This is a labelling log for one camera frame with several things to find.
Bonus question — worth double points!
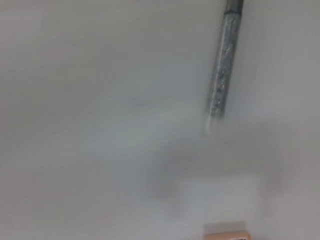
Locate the beige eraser with barcode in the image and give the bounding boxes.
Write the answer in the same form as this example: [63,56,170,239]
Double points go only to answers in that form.
[203,221,252,240]

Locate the silver marker pen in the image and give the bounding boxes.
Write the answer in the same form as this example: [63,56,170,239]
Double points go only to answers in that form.
[203,0,245,137]

